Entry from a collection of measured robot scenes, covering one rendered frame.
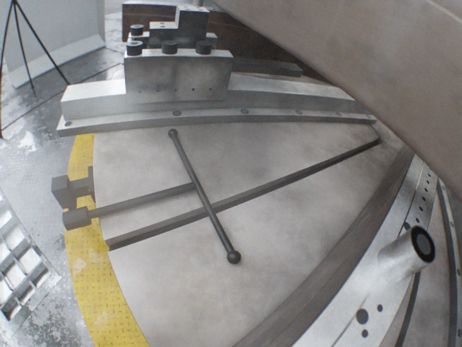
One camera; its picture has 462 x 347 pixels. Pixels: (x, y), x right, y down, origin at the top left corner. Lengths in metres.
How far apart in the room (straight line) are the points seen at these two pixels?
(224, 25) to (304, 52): 1.44
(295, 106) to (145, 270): 1.15
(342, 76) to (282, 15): 0.24
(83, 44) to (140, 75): 2.26
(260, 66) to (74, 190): 1.02
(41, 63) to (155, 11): 1.46
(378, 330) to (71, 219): 0.86
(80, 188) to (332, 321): 0.91
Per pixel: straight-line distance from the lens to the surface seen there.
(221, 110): 1.19
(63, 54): 3.03
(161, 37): 1.02
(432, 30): 0.48
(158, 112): 1.14
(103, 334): 1.07
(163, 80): 0.97
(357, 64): 0.51
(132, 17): 2.20
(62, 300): 1.15
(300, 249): 0.86
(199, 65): 0.96
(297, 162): 1.12
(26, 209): 1.45
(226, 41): 2.02
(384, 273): 0.49
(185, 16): 1.01
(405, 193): 0.72
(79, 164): 1.48
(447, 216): 1.75
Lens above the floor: 1.02
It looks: 48 degrees down
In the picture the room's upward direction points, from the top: 17 degrees clockwise
